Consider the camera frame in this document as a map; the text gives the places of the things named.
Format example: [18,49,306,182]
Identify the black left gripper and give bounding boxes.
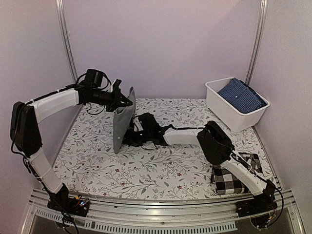
[89,87,133,113]

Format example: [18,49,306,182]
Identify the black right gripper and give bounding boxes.
[117,129,151,148]

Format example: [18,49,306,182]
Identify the grey long sleeve shirt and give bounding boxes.
[113,87,136,154]

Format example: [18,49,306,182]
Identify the black white plaid shirt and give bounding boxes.
[211,152,263,195]

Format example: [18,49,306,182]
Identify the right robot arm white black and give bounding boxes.
[123,120,276,213]

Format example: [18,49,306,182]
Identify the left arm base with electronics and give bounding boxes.
[47,187,90,217]

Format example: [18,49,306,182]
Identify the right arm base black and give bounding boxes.
[235,189,285,230]

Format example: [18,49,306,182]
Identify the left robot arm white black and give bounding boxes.
[10,69,134,212]

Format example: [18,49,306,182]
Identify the floral patterned table cloth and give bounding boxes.
[53,98,276,200]

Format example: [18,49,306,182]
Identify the blue checked shirt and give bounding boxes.
[217,78,267,114]

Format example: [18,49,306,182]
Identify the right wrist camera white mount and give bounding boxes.
[132,113,159,132]

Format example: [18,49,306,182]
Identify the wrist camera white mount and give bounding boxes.
[132,113,159,132]
[108,79,122,93]

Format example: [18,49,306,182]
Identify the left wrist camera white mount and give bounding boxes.
[108,79,122,93]

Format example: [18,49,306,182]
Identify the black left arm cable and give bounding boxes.
[76,73,112,117]

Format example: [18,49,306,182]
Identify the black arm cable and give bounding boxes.
[76,73,112,117]
[141,124,285,220]

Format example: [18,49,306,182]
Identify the aluminium front rail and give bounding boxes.
[21,189,308,234]

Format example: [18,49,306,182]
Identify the left aluminium frame post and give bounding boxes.
[55,0,78,82]

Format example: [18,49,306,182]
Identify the aluminium frame post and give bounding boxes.
[245,0,268,85]
[55,0,78,82]

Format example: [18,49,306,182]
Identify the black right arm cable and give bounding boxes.
[141,124,285,220]

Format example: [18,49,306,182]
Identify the right aluminium frame post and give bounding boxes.
[245,0,268,85]

